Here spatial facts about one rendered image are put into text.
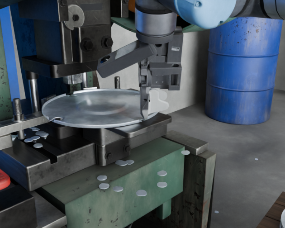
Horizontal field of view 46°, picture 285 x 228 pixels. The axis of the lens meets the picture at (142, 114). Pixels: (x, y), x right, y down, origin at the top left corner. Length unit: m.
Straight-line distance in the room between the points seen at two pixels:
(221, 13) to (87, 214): 0.50
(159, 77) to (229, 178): 1.53
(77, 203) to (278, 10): 0.52
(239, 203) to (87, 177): 1.24
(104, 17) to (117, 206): 0.46
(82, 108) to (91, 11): 0.23
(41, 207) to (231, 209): 1.29
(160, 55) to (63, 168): 0.34
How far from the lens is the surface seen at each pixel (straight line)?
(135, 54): 0.63
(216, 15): 0.50
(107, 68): 0.65
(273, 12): 0.56
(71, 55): 0.82
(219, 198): 1.94
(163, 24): 0.60
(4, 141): 0.85
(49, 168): 0.78
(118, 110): 0.80
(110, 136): 0.82
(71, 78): 0.91
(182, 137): 1.02
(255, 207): 1.92
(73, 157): 0.81
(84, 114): 0.80
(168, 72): 0.65
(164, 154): 0.91
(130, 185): 0.84
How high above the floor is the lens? 1.05
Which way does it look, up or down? 20 degrees down
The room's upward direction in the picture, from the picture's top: straight up
